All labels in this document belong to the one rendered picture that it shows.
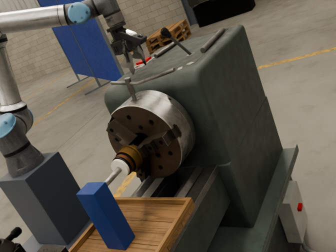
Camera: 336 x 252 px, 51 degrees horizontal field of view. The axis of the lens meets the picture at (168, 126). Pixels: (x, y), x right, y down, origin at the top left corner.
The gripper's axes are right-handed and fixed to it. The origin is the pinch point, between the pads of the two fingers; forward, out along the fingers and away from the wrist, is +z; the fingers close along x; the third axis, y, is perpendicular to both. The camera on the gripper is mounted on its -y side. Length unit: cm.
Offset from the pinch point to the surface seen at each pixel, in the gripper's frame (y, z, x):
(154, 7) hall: 555, 40, -900
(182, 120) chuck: -27.4, 16.2, 25.0
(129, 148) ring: -14.0, 15.9, 41.0
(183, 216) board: -30, 39, 49
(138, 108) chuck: -17.3, 5.7, 32.1
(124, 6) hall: 655, 2, -889
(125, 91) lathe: 0.0, 4.3, 15.2
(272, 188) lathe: -36, 74, -8
